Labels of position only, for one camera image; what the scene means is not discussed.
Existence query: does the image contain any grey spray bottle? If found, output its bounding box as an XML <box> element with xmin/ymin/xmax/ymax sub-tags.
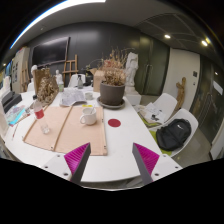
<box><xmin>76</xmin><ymin>74</ymin><xmax>84</xmax><ymax>90</ymax></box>

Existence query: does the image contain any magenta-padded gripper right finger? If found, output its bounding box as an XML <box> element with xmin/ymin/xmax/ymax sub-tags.
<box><xmin>132</xmin><ymin>142</ymin><xmax>183</xmax><ymax>186</ymax></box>

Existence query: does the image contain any clear red-labelled drink bottle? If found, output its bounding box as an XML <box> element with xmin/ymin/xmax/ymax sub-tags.
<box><xmin>33</xmin><ymin>99</ymin><xmax>51</xmax><ymax>135</ymax></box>

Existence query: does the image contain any brown cardboard box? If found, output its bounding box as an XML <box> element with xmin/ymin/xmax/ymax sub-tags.
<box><xmin>89</xmin><ymin>68</ymin><xmax>106</xmax><ymax>93</ymax></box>

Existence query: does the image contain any small white cup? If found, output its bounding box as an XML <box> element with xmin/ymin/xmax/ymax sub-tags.
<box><xmin>84</xmin><ymin>91</ymin><xmax>95</xmax><ymax>101</ymax></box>

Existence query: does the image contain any flat round red coaster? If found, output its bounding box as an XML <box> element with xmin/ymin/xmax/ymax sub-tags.
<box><xmin>107</xmin><ymin>118</ymin><xmax>122</xmax><ymax>128</ymax></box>

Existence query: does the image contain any tall white plaster statue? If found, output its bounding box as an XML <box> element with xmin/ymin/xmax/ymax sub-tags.
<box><xmin>124</xmin><ymin>51</ymin><xmax>139</xmax><ymax>88</ymax></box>

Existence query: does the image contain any grey plant saucer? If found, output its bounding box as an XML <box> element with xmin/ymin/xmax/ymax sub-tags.
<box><xmin>96</xmin><ymin>96</ymin><xmax>127</xmax><ymax>110</ymax></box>

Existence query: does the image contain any black boxes stack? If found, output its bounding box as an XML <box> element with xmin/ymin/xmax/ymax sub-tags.
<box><xmin>0</xmin><ymin>90</ymin><xmax>23</xmax><ymax>114</ymax></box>

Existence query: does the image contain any white ceramic mug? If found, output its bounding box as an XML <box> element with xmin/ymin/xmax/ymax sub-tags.
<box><xmin>79</xmin><ymin>107</ymin><xmax>98</xmax><ymax>126</ymax></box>

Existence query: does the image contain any wooden easel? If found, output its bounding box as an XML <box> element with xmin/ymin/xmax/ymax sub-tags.
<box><xmin>21</xmin><ymin>61</ymin><xmax>31</xmax><ymax>92</ymax></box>
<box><xmin>62</xmin><ymin>54</ymin><xmax>79</xmax><ymax>83</ymax></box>

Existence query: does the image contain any tan wooden drawing board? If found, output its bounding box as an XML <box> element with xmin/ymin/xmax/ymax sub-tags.
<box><xmin>22</xmin><ymin>105</ymin><xmax>109</xmax><ymax>157</ymax></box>

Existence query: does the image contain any wooden figure sculpture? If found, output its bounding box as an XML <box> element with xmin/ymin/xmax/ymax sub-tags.
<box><xmin>175</xmin><ymin>76</ymin><xmax>188</xmax><ymax>111</ymax></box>

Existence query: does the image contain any black backpack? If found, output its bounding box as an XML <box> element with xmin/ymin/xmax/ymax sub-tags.
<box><xmin>155</xmin><ymin>118</ymin><xmax>192</xmax><ymax>152</ymax></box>

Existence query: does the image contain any grey pot with dried plant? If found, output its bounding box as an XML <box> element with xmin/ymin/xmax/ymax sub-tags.
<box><xmin>99</xmin><ymin>48</ymin><xmax>134</xmax><ymax>107</ymax></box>

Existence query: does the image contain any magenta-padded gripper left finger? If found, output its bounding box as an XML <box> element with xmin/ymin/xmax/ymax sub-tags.
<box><xmin>41</xmin><ymin>142</ymin><xmax>92</xmax><ymax>185</ymax></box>

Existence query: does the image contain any stack of papers and books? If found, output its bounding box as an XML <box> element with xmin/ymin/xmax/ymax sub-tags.
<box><xmin>138</xmin><ymin>102</ymin><xmax>167</xmax><ymax>126</ymax></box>

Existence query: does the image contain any dark wall screen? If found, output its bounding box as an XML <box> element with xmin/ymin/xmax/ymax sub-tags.
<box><xmin>31</xmin><ymin>36</ymin><xmax>70</xmax><ymax>68</ymax></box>

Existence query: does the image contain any open grey printed book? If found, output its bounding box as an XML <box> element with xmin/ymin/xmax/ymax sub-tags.
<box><xmin>59</xmin><ymin>88</ymin><xmax>88</xmax><ymax>108</ymax></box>

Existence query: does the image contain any long ceiling light strip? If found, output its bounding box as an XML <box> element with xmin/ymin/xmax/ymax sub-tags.
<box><xmin>9</xmin><ymin>0</ymin><xmax>107</xmax><ymax>50</ymax></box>

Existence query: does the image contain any white shell chair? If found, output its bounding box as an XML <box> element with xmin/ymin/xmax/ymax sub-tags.
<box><xmin>148</xmin><ymin>108</ymin><xmax>200</xmax><ymax>158</ymax></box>
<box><xmin>134</xmin><ymin>92</ymin><xmax>178</xmax><ymax>128</ymax></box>

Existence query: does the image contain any small white plaster bust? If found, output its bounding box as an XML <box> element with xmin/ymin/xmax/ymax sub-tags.
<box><xmin>54</xmin><ymin>69</ymin><xmax>64</xmax><ymax>86</ymax></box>
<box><xmin>30</xmin><ymin>64</ymin><xmax>38</xmax><ymax>78</ymax></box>

